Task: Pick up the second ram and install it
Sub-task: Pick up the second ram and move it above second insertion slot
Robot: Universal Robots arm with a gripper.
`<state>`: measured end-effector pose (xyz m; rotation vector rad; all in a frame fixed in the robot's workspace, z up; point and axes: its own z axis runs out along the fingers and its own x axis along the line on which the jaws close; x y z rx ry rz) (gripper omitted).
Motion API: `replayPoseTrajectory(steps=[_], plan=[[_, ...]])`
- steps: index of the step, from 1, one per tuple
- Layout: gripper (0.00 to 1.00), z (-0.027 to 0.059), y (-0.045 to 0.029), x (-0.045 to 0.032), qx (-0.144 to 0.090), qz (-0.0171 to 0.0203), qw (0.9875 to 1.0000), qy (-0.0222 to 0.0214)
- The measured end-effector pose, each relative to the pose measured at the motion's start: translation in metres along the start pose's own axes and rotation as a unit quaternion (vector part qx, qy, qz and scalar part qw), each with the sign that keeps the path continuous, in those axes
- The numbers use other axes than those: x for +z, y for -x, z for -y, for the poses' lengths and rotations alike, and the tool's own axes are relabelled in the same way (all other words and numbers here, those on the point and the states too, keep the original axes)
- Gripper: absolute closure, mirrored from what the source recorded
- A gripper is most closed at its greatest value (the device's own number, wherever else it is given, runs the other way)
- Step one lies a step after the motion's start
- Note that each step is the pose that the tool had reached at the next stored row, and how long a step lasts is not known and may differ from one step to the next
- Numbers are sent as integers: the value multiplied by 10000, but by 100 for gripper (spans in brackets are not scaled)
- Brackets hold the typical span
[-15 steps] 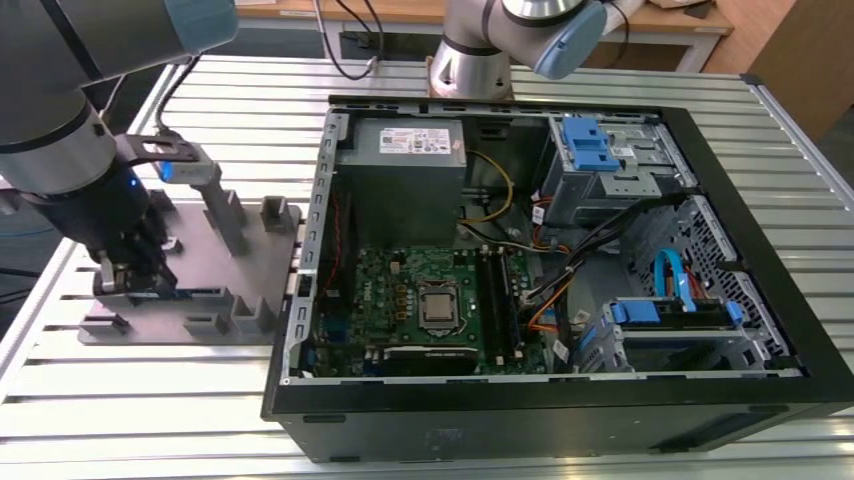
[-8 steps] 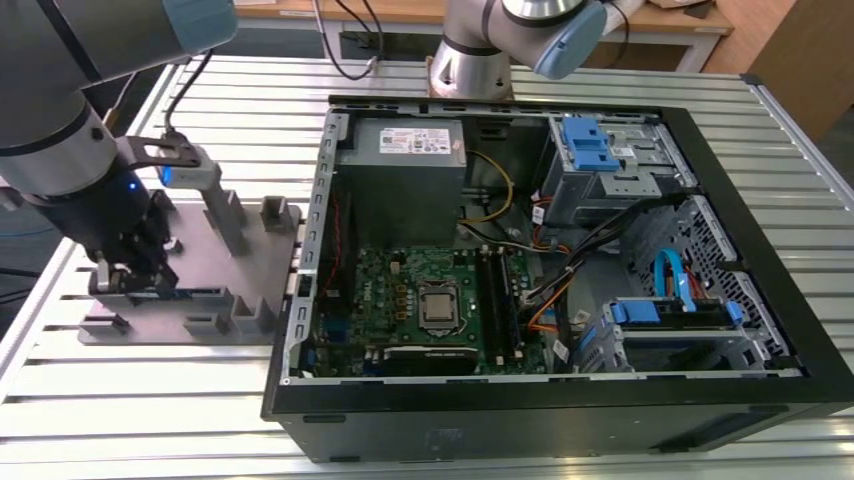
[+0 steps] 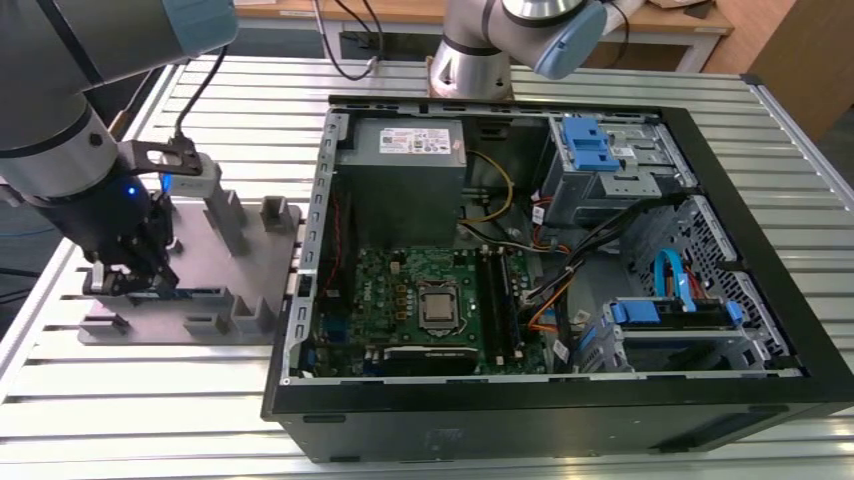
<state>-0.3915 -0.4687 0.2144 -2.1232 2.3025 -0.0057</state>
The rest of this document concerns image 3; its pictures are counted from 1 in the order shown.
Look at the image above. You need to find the blue RAM stick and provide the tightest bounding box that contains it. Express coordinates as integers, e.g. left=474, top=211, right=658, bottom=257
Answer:
left=126, top=287, right=222, bottom=301

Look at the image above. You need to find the grey parts rack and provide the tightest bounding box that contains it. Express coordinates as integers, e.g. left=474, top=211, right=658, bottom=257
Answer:
left=78, top=187, right=306, bottom=346

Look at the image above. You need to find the grey power supply unit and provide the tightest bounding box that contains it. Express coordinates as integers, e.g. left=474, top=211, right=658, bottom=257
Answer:
left=333, top=118, right=469, bottom=251

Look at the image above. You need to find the green motherboard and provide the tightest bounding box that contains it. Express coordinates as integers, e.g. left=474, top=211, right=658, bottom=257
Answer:
left=313, top=244, right=576, bottom=376

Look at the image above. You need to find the metal CPU socket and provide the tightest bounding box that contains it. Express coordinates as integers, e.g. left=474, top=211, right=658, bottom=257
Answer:
left=414, top=280, right=469, bottom=337

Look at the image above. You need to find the silver CPU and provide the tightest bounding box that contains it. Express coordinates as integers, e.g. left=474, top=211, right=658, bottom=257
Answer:
left=421, top=292, right=462, bottom=324

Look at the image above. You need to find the black graphics card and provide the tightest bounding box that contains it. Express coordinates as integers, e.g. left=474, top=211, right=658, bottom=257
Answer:
left=383, top=344, right=482, bottom=376

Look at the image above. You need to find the black open PC case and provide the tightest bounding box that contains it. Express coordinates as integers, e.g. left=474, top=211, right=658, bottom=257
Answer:
left=259, top=94, right=854, bottom=464

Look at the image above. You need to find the blue disk carrier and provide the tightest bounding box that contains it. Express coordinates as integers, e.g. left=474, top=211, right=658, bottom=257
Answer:
left=610, top=297, right=746, bottom=331
left=562, top=115, right=626, bottom=174

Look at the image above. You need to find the grey metal drive cage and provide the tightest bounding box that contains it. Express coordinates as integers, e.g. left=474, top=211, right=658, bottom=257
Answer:
left=540, top=117, right=696, bottom=229

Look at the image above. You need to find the grey metal disk bay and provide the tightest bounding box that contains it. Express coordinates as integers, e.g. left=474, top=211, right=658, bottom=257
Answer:
left=573, top=297, right=789, bottom=374

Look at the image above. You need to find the brown wooden cabinet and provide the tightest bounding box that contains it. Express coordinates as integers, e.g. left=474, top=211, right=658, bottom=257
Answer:
left=700, top=0, right=854, bottom=146

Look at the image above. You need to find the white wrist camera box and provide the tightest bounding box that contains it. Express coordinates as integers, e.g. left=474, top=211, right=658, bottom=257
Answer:
left=163, top=152, right=223, bottom=197

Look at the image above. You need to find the black camera cable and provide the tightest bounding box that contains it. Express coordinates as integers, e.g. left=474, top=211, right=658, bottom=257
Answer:
left=171, top=47, right=233, bottom=151

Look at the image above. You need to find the black cable silver plug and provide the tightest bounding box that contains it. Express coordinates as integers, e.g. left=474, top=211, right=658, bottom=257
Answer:
left=313, top=0, right=386, bottom=81

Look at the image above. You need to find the yellow wire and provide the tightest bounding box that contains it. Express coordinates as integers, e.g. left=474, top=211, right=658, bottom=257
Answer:
left=463, top=149, right=515, bottom=224

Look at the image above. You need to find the orange wire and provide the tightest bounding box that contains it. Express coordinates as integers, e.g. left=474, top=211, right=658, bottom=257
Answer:
left=526, top=279, right=570, bottom=334

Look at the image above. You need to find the blue SATA wire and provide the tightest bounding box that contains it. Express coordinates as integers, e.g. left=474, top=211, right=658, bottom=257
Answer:
left=653, top=248, right=700, bottom=314

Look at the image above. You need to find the wooden desk white frame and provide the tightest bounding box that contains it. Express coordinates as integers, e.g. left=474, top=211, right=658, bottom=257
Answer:
left=233, top=0, right=736, bottom=76

